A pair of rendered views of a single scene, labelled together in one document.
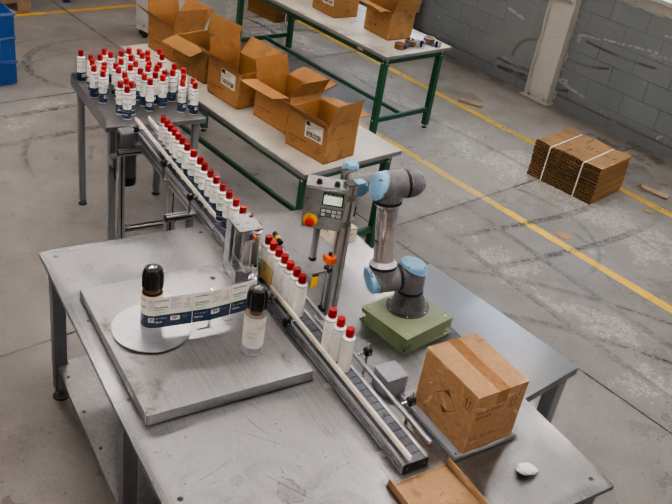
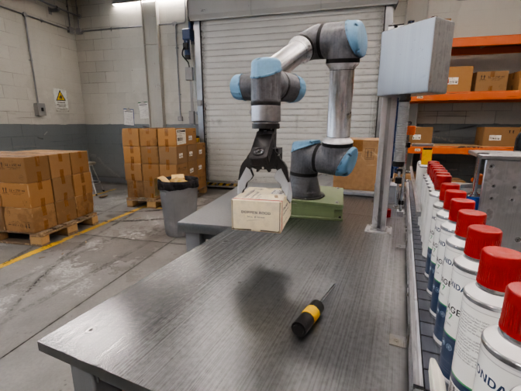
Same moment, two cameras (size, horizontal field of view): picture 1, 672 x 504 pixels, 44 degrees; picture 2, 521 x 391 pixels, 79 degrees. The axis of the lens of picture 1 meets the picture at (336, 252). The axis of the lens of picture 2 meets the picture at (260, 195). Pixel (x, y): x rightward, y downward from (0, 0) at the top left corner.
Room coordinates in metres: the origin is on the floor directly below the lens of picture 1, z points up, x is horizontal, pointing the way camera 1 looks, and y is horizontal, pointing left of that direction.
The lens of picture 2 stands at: (3.81, 0.71, 1.20)
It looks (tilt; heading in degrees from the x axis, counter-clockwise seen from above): 13 degrees down; 240
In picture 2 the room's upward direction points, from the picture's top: straight up
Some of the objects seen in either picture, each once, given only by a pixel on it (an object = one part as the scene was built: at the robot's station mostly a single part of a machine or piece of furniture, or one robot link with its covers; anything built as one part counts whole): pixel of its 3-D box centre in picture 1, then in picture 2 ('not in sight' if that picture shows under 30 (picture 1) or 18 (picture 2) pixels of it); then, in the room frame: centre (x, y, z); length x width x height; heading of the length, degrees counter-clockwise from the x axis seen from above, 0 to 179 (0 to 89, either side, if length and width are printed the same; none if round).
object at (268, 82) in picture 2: (349, 173); (267, 82); (3.38, 0.00, 1.30); 0.09 x 0.08 x 0.11; 24
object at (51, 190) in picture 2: not in sight; (23, 192); (4.36, -3.66, 0.45); 1.20 x 0.84 x 0.89; 137
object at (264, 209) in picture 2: (335, 229); (263, 207); (3.40, 0.02, 0.99); 0.16 x 0.12 x 0.07; 45
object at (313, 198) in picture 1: (325, 203); (414, 62); (2.92, 0.07, 1.38); 0.17 x 0.10 x 0.19; 91
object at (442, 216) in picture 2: not in sight; (448, 245); (3.24, 0.41, 0.98); 0.05 x 0.05 x 0.20
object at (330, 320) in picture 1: (329, 329); (424, 180); (2.63, -0.03, 0.98); 0.05 x 0.05 x 0.20
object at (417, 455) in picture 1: (303, 327); (423, 223); (2.78, 0.08, 0.86); 1.65 x 0.08 x 0.04; 36
